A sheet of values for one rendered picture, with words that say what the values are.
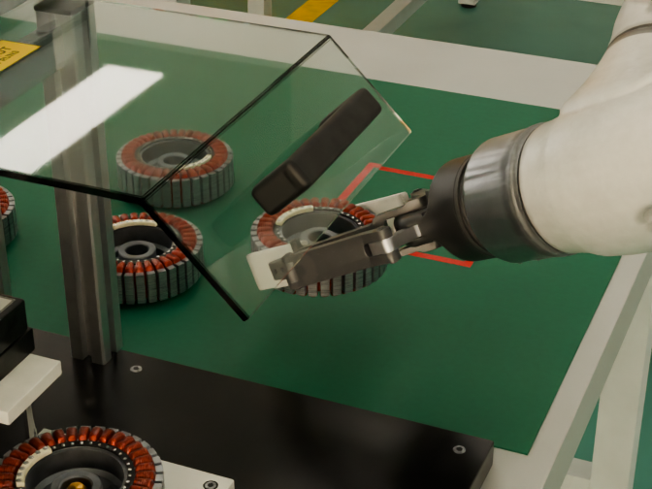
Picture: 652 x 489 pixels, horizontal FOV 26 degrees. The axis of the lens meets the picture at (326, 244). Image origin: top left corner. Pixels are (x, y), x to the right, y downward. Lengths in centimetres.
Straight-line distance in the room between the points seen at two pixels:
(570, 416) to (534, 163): 25
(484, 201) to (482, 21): 307
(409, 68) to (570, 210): 82
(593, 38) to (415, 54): 222
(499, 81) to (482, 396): 63
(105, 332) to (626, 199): 43
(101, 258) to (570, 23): 304
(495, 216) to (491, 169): 3
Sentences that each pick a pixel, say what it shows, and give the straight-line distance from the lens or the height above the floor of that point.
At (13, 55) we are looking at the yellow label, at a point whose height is 107.
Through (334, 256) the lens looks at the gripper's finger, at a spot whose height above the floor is 88.
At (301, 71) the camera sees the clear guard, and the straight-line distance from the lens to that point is 85.
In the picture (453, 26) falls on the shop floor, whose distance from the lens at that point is 395.
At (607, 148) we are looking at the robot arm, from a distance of 86.
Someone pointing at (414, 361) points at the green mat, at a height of 75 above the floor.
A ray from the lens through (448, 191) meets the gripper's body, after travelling 97.
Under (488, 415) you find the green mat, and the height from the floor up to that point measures 75.
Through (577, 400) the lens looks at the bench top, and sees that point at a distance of 111.
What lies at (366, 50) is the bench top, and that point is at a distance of 173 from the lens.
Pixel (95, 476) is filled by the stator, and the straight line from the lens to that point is 93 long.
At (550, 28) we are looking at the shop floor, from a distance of 397.
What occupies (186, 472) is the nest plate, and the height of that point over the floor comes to 78.
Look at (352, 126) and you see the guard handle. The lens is 79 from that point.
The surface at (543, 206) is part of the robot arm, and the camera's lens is 90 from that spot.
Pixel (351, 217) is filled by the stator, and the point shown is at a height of 84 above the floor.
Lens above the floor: 138
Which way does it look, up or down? 29 degrees down
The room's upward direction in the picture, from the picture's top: straight up
